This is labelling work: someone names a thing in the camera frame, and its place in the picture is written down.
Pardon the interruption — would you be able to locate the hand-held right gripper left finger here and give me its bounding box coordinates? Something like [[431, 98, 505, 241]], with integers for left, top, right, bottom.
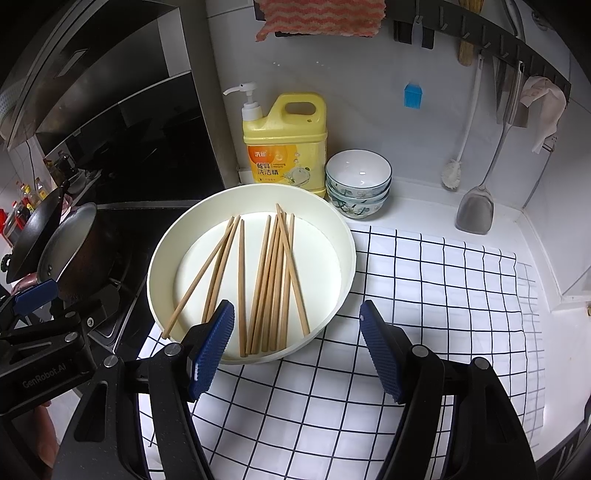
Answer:
[[53, 299, 236, 480]]

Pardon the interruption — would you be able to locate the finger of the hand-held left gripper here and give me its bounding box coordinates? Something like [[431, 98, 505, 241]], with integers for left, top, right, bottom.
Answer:
[[0, 278, 60, 324], [46, 298, 109, 340]]

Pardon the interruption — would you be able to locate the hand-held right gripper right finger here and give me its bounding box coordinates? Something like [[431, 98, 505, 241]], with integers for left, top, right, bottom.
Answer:
[[359, 300, 539, 480]]

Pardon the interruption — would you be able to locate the bunch of wooden chopsticks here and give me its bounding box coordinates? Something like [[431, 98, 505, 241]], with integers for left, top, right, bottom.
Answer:
[[161, 203, 311, 358]]

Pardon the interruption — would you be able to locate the cream round tray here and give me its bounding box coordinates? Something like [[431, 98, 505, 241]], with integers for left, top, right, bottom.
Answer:
[[147, 184, 357, 365]]

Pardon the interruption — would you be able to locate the person's left hand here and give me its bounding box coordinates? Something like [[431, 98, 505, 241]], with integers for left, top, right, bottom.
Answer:
[[34, 404, 60, 480]]

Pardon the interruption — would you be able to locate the black wok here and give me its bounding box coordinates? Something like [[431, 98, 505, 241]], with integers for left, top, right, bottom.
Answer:
[[0, 182, 70, 284]]

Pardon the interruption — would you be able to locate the dark saucepan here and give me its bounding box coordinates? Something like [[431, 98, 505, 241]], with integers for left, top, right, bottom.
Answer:
[[11, 202, 121, 305]]

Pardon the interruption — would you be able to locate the white black grid cloth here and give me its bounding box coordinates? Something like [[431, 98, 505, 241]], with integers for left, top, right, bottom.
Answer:
[[136, 226, 541, 480]]

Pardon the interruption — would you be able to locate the row of condiment bottles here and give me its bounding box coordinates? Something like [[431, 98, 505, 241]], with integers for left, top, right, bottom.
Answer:
[[0, 152, 79, 241]]

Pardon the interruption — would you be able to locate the white floral ceramic bowl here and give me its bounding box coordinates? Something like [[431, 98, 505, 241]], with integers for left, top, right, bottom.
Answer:
[[327, 182, 391, 201], [325, 149, 392, 191], [330, 191, 389, 220]]

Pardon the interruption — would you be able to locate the metal spatula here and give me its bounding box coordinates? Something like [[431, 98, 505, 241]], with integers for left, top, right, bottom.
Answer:
[[456, 60, 525, 236]]

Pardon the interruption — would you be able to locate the white bottle brush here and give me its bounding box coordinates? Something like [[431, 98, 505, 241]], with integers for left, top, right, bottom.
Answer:
[[442, 54, 485, 190]]

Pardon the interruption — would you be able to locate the yellow dish soap bottle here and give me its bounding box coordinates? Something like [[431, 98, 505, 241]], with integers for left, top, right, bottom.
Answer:
[[223, 82, 329, 200]]

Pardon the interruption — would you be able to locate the black range hood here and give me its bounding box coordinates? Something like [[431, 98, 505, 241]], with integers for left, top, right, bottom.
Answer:
[[0, 0, 208, 148]]

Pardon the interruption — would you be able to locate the metal cleaver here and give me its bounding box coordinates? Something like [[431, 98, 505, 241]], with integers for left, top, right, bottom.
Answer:
[[493, 55, 525, 126]]

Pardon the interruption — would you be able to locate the beige rag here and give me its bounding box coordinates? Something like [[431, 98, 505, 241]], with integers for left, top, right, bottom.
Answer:
[[519, 76, 568, 155]]

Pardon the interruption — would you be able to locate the pink striped dishcloth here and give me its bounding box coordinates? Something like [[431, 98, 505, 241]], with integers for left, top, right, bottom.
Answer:
[[253, 0, 387, 42]]

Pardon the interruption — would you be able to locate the tan wooden handle utensil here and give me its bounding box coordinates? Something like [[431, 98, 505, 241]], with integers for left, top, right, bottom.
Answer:
[[458, 0, 483, 66]]

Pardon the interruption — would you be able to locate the black wall rail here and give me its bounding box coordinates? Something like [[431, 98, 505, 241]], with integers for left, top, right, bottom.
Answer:
[[388, 0, 573, 100]]

